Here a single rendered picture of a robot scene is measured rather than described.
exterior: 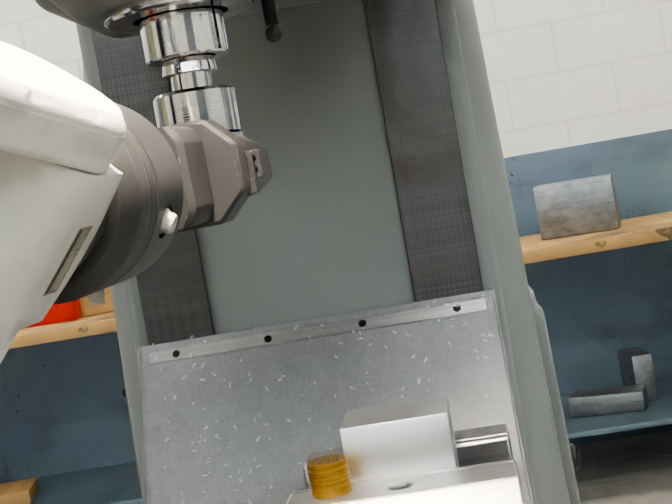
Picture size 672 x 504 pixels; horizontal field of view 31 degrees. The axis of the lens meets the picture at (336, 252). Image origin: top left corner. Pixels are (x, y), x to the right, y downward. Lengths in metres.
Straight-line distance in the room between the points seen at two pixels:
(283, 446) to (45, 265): 0.59
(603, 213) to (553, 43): 0.87
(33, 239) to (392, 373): 0.62
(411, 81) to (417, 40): 0.04
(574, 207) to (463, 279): 3.33
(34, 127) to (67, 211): 0.05
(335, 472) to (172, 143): 0.19
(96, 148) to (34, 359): 4.77
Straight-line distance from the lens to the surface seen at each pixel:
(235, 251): 1.06
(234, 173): 0.61
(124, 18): 0.67
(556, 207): 4.37
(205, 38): 0.67
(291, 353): 1.04
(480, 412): 1.01
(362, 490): 0.64
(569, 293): 4.91
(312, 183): 1.05
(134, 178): 0.50
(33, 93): 0.41
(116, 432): 5.15
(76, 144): 0.43
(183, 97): 0.66
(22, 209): 0.43
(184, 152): 0.58
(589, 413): 4.42
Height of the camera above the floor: 1.19
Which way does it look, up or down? 3 degrees down
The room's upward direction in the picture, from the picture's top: 10 degrees counter-clockwise
